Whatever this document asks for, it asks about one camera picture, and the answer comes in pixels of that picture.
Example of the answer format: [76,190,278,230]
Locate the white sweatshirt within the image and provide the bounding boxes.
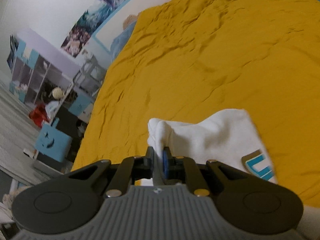
[148,109,319,239]

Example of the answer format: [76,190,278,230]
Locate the blue moon storage box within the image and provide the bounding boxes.
[34,118,72,163]

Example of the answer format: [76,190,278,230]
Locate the red item on floor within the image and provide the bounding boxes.
[28,103,50,128]

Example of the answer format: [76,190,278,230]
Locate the blue white shelf unit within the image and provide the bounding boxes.
[7,29,106,124]

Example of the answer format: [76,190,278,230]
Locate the blue pillow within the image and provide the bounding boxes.
[110,14,139,61]

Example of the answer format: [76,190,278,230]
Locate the mustard yellow bedspread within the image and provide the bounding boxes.
[73,0,319,207]

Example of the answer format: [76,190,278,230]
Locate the blue apple headboard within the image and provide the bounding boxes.
[86,0,171,54]

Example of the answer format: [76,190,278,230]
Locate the poster strip on wall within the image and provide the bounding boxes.
[61,0,125,57]

